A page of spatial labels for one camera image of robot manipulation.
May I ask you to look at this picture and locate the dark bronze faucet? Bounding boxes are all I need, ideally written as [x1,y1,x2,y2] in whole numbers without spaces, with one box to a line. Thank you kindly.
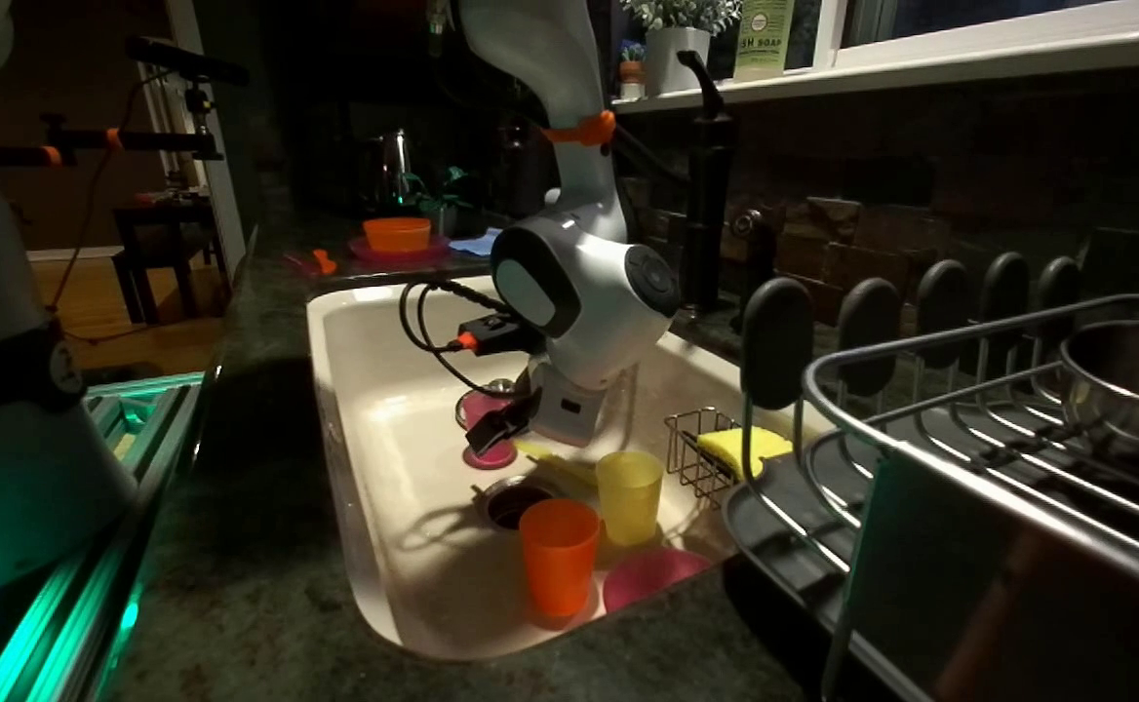
[675,47,743,320]

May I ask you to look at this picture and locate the grey rack utensil holder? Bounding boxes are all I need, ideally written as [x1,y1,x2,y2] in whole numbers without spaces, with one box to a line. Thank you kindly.
[837,446,1139,702]

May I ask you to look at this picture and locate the red plate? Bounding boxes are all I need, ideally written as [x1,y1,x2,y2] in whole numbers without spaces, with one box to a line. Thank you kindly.
[342,230,454,273]

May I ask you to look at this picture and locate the white window frame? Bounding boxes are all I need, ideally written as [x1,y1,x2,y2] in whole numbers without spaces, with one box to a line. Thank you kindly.
[611,0,1139,118]

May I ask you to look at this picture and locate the grey robot base column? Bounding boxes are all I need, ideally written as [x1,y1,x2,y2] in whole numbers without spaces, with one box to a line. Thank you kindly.
[0,0,147,616]

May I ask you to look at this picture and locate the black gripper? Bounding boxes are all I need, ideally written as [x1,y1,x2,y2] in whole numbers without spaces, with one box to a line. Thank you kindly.
[463,383,550,458]

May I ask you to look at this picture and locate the yellow plastic spoon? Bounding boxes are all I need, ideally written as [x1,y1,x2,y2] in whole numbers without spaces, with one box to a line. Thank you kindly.
[516,439,603,502]

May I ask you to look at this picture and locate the green dish soap bottle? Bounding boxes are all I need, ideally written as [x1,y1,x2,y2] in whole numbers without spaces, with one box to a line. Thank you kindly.
[734,0,794,82]

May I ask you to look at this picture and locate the pink plastic cup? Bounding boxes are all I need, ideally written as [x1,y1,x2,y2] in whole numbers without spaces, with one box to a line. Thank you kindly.
[455,385,522,471]

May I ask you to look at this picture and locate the stainless steel bowl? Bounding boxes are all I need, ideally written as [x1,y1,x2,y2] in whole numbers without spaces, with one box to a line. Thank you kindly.
[1058,315,1139,458]

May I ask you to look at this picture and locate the yellow plastic cup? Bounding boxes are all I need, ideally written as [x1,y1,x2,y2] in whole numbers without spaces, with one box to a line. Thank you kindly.
[594,448,665,549]

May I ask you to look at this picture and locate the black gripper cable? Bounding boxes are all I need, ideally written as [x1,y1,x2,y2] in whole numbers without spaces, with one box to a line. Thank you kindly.
[394,273,529,399]

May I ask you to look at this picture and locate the orange plastic cup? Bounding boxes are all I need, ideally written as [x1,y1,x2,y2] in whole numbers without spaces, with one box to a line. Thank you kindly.
[516,494,603,629]

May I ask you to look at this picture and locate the pink plate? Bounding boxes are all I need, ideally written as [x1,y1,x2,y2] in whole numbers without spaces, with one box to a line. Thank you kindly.
[599,543,717,619]

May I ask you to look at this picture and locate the blue dish cloth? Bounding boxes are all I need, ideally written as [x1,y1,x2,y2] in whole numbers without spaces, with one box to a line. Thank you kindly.
[446,226,504,260]

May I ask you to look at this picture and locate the metal cart frame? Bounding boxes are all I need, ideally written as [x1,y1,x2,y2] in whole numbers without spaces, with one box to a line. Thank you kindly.
[0,365,217,702]

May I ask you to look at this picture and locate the metal wire drying rack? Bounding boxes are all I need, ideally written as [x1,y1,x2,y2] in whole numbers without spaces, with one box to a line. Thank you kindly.
[720,248,1139,702]

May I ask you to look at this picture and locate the metal sink drain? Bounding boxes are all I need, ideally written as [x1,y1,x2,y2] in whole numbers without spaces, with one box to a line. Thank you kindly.
[480,481,561,534]

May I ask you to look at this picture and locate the white sink basin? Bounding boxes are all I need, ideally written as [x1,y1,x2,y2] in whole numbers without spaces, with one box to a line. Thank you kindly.
[304,270,785,663]

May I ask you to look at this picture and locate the potted plant white pot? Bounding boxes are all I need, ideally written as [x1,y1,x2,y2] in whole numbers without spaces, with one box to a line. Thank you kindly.
[620,0,743,97]

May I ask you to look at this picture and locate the dark wooden stool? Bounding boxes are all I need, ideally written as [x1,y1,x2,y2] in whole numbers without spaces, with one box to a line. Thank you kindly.
[110,190,239,329]

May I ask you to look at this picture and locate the black stand orange clamps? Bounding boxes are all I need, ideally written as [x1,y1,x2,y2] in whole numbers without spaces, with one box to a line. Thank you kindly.
[0,36,249,175]

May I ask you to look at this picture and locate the wire sponge caddy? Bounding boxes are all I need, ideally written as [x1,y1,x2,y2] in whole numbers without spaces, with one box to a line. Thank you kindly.
[663,403,756,506]

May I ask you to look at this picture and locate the yellow sponge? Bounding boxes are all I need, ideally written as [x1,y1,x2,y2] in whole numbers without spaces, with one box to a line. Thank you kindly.
[694,426,794,481]

